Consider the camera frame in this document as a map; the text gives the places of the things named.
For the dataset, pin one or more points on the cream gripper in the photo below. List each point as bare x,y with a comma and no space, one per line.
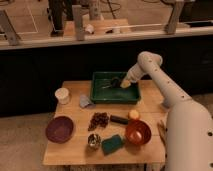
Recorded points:
125,83

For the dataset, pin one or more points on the green plastic tray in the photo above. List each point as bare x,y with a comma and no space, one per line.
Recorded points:
130,95

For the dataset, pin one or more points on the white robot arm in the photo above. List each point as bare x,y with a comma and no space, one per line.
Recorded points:
189,135

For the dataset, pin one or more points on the yellow apple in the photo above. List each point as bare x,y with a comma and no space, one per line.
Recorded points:
134,115

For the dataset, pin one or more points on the wooden table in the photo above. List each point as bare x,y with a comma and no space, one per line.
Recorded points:
76,150

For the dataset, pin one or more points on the bunch of dark grapes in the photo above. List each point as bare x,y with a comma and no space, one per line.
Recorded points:
98,119

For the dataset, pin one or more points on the grey crumpled cloth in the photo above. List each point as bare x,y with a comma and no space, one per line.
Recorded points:
85,102

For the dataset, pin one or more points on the orange bowl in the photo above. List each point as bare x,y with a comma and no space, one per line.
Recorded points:
138,132

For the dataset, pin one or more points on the green sponge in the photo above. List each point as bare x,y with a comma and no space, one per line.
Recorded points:
112,144

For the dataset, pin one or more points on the wooden spatula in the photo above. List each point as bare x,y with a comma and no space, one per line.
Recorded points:
162,131

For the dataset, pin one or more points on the white cup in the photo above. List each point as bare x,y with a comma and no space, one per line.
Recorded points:
62,95

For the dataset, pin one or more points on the small metal cup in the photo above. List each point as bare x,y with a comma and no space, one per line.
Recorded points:
94,141

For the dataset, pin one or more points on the purple bowl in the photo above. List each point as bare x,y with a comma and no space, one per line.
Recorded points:
59,129

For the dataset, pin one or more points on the wooden railing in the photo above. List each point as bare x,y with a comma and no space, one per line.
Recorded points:
121,20

